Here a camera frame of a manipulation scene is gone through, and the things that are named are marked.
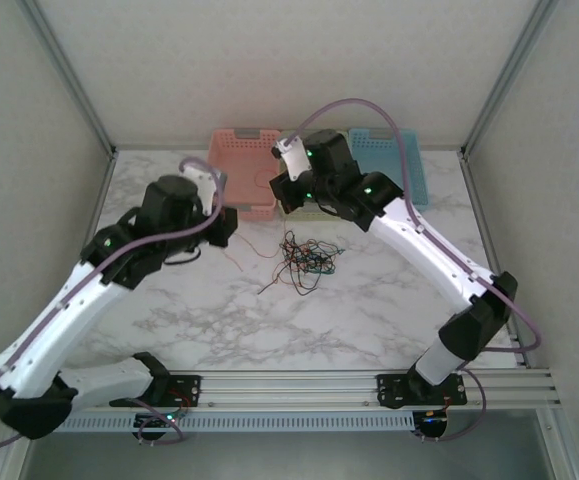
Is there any thin orange wire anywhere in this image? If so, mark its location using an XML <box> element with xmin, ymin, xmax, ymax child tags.
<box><xmin>278</xmin><ymin>230</ymin><xmax>323</xmax><ymax>266</ymax></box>

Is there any thin green wire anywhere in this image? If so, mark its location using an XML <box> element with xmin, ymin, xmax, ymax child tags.
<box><xmin>313</xmin><ymin>241</ymin><xmax>349</xmax><ymax>259</ymax></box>

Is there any thin teal wire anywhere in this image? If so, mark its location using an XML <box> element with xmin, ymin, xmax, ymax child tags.
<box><xmin>308</xmin><ymin>258</ymin><xmax>339</xmax><ymax>278</ymax></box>

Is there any blue perforated plastic basket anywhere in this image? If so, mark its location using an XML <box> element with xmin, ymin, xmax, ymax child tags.
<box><xmin>347</xmin><ymin>127</ymin><xmax>431</xmax><ymax>212</ymax></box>

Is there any pink perforated plastic basket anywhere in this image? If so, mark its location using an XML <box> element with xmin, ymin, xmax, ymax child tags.
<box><xmin>205</xmin><ymin>128</ymin><xmax>281</xmax><ymax>224</ymax></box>

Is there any black electronics board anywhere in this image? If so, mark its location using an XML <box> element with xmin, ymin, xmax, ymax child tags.
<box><xmin>413</xmin><ymin>409</ymin><xmax>452</xmax><ymax>442</ymax></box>
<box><xmin>133</xmin><ymin>410</ymin><xmax>190</xmax><ymax>442</ymax></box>

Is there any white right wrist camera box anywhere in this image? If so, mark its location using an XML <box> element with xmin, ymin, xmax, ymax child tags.
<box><xmin>272</xmin><ymin>134</ymin><xmax>317</xmax><ymax>184</ymax></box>

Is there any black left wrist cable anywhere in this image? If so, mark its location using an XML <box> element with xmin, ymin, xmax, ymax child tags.
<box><xmin>162</xmin><ymin>243</ymin><xmax>204</xmax><ymax>267</ymax></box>

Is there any thin aluminium wall rail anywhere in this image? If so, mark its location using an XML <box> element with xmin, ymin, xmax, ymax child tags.
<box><xmin>112</xmin><ymin>142</ymin><xmax>466</xmax><ymax>151</ymax></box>

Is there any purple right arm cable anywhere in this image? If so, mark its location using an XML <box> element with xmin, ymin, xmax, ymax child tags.
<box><xmin>281</xmin><ymin>97</ymin><xmax>544</xmax><ymax>444</ymax></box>

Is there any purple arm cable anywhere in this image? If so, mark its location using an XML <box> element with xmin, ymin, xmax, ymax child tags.
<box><xmin>0</xmin><ymin>156</ymin><xmax>226</xmax><ymax>447</ymax></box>
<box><xmin>281</xmin><ymin>97</ymin><xmax>544</xmax><ymax>444</ymax></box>

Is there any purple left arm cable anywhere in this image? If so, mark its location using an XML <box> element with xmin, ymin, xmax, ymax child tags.
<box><xmin>0</xmin><ymin>156</ymin><xmax>226</xmax><ymax>447</ymax></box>

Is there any aluminium frame corner post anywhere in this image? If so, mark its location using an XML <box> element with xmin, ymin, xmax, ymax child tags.
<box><xmin>22</xmin><ymin>0</ymin><xmax>119</xmax><ymax>160</ymax></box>
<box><xmin>460</xmin><ymin>0</ymin><xmax>561</xmax><ymax>157</ymax></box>

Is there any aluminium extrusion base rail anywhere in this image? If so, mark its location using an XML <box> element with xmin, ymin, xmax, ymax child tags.
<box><xmin>166</xmin><ymin>368</ymin><xmax>563</xmax><ymax>412</ymax></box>

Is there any white slotted cable duct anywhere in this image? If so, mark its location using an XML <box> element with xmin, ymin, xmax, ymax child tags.
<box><xmin>58</xmin><ymin>410</ymin><xmax>416</xmax><ymax>433</ymax></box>

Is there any aluminium frame leg post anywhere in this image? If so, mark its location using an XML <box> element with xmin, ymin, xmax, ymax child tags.
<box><xmin>533</xmin><ymin>409</ymin><xmax>579</xmax><ymax>480</ymax></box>

